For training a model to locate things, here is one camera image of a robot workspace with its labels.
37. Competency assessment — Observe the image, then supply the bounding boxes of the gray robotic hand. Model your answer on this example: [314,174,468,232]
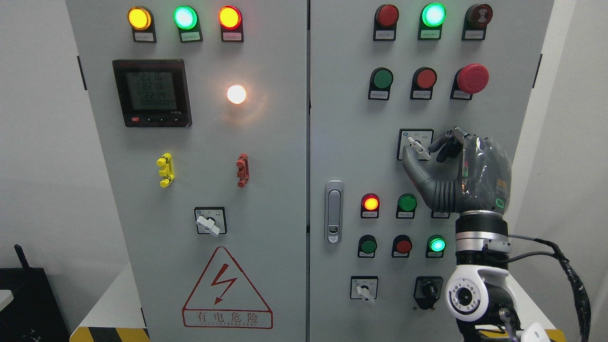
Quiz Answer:
[402,126,511,216]

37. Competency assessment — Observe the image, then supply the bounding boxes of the green indicator middle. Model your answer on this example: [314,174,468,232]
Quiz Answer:
[396,193,418,219]

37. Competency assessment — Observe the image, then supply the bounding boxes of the lit green indicator lower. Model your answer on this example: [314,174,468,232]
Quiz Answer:
[425,235,447,258]

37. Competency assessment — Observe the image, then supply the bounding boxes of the red emergency stop button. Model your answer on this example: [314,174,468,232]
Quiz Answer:
[450,63,489,100]

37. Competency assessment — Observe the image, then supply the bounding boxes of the red push button lower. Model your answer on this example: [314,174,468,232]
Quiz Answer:
[391,235,413,258]

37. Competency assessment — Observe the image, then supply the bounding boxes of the red push button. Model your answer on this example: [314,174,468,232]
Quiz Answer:
[410,67,438,100]
[391,235,413,258]

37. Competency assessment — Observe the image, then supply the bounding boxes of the lit red indicator middle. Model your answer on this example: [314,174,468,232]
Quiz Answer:
[360,193,380,219]

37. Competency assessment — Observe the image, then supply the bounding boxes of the red push button upper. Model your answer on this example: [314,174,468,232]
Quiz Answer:
[410,67,438,100]

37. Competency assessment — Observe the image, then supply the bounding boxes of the green push button lower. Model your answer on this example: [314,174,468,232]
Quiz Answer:
[357,234,378,258]

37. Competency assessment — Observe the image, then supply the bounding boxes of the green push button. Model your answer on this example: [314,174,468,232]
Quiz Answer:
[357,234,378,258]
[368,67,394,100]

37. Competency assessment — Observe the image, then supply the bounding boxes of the green push button upper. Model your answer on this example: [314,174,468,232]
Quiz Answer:
[368,67,394,100]

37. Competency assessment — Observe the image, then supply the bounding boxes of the right gray cabinet door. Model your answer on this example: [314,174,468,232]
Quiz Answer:
[310,0,554,342]

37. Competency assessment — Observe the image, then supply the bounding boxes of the gray cabinet door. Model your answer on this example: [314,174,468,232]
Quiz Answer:
[310,0,554,342]
[66,0,308,342]

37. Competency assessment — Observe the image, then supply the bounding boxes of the dark red buzzer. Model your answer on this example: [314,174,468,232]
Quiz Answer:
[462,4,493,41]

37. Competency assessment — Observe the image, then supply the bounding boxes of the top right green indicator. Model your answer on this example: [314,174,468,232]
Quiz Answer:
[418,2,447,40]

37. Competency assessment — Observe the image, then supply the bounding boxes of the top right red indicator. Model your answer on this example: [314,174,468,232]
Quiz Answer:
[373,4,399,41]

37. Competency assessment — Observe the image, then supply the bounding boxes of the white glowing indicator light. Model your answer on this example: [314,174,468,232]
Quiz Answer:
[226,85,247,105]

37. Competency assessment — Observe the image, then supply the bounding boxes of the red electrical hazard sticker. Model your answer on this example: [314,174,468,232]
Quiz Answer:
[182,246,274,329]

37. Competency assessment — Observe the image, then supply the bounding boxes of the left gray cabinet door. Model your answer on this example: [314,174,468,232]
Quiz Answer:
[66,0,308,342]

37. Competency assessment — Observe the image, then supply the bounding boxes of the left red indicator light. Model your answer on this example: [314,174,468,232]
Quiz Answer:
[218,6,245,42]

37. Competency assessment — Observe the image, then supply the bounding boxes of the left green indicator light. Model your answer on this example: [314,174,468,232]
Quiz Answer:
[173,6,203,43]

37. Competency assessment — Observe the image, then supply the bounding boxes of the digital power meter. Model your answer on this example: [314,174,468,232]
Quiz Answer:
[112,59,192,128]

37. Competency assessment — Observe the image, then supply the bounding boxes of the yellow indicator light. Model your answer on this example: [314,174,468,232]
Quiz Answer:
[127,6,157,43]

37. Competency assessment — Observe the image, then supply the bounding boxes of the black box with antenna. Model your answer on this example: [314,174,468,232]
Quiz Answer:
[0,244,70,342]

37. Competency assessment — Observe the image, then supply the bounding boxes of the black key selector switch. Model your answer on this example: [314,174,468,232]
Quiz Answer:
[413,276,443,310]

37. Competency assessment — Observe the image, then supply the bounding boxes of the silver door handle lock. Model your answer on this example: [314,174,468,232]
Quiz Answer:
[324,180,344,243]

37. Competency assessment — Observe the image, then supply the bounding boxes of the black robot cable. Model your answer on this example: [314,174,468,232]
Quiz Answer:
[503,234,591,342]

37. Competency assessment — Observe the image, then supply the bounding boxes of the left door gray rotary switch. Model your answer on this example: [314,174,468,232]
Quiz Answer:
[194,207,228,237]

